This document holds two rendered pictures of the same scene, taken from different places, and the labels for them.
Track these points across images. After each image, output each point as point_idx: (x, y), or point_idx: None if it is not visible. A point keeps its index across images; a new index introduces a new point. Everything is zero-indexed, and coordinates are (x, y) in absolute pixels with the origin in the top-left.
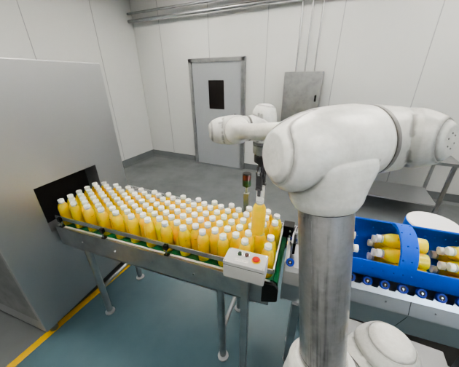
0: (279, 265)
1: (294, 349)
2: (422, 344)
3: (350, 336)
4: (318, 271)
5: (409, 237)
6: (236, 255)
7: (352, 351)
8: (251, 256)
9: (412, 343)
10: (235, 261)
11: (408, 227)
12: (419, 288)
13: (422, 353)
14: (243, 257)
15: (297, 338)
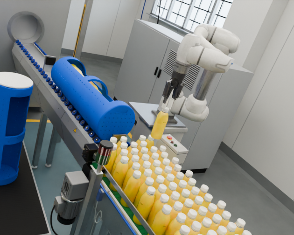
0: None
1: (203, 101)
2: (131, 105)
3: (179, 98)
4: None
5: (99, 79)
6: (178, 146)
7: (183, 98)
8: (169, 140)
9: (133, 106)
10: (181, 145)
11: (90, 76)
12: None
13: (135, 105)
14: (174, 143)
15: (198, 104)
